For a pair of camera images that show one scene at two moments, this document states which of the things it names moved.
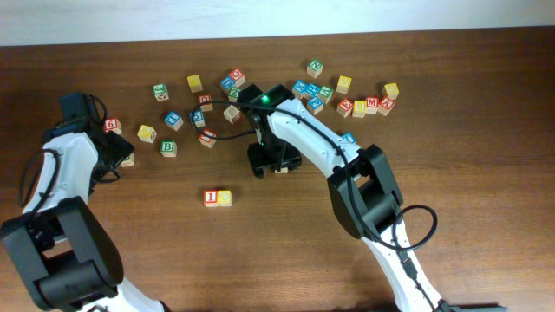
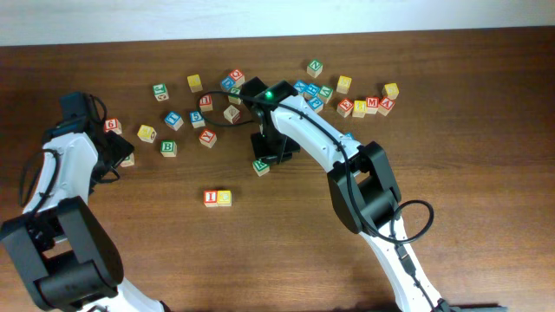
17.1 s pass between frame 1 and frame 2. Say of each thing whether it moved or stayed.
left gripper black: stayed
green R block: moved
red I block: stayed
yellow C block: stayed
